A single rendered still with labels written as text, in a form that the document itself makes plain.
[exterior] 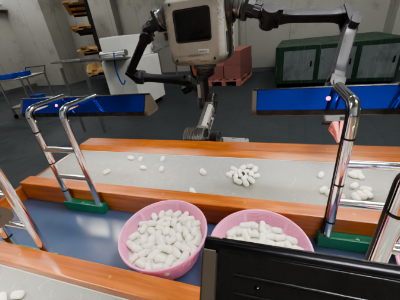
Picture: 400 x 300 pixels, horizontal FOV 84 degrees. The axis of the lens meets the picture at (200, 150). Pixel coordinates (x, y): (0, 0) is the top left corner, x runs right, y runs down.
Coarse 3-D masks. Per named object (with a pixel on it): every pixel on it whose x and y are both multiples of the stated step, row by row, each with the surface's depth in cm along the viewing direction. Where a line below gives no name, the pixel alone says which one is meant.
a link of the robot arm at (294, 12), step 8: (264, 8) 105; (272, 8) 105; (280, 8) 105; (288, 8) 108; (296, 8) 108; (304, 8) 108; (312, 8) 108; (320, 8) 108; (328, 8) 107; (336, 8) 107; (344, 8) 106; (352, 8) 105; (264, 16) 107; (272, 16) 106; (280, 16) 107; (288, 16) 107; (296, 16) 107; (304, 16) 107; (312, 16) 107; (320, 16) 107; (328, 16) 107; (336, 16) 106; (344, 16) 106; (280, 24) 111; (344, 24) 106
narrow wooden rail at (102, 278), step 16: (0, 256) 66; (16, 256) 65; (32, 256) 64; (48, 256) 64; (64, 256) 63; (32, 272) 62; (48, 272) 59; (64, 272) 59; (80, 272) 58; (96, 272) 58; (112, 272) 57; (128, 272) 57; (96, 288) 55; (112, 288) 53; (128, 288) 53; (144, 288) 53; (160, 288) 52; (176, 288) 52; (192, 288) 51
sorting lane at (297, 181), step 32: (64, 160) 123; (96, 160) 119; (128, 160) 115; (192, 160) 108; (224, 160) 104; (256, 160) 101; (288, 160) 98; (224, 192) 84; (256, 192) 82; (288, 192) 80; (352, 192) 77; (384, 192) 75
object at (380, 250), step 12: (396, 180) 29; (396, 192) 30; (396, 204) 30; (384, 216) 32; (396, 216) 30; (384, 228) 32; (396, 228) 31; (372, 240) 34; (384, 240) 33; (396, 240) 32; (372, 252) 35; (384, 252) 34; (396, 252) 33
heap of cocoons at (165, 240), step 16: (144, 224) 73; (160, 224) 74; (176, 224) 72; (192, 224) 71; (128, 240) 68; (144, 240) 68; (160, 240) 67; (176, 240) 67; (192, 240) 66; (144, 256) 64; (160, 256) 62; (176, 256) 62
